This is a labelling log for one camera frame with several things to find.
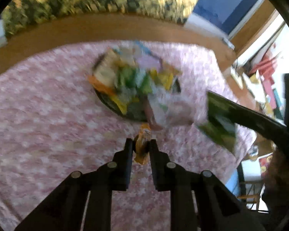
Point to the yellow snack packet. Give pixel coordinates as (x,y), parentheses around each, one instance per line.
(162,78)

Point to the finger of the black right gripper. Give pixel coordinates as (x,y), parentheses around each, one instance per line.
(264,125)

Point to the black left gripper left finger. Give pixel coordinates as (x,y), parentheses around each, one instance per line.
(83,201)

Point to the orange round snack packet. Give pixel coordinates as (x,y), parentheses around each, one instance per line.
(141,140)

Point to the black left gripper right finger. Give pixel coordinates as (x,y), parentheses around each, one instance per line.
(198,201)

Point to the purple snack packet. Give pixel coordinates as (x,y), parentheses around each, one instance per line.
(148,62)

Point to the green pea snack packet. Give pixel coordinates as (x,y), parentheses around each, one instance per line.
(133,81)

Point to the red cloth item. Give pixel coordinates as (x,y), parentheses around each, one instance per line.
(266,68)

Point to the sunflower field painting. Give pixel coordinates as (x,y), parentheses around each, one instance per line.
(20,14)

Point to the blue white patterned plate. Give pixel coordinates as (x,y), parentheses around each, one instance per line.
(135,110)

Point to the pink floral bed sheet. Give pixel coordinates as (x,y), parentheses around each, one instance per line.
(52,123)

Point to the clear pink snack bag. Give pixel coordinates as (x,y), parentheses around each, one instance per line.
(165,110)

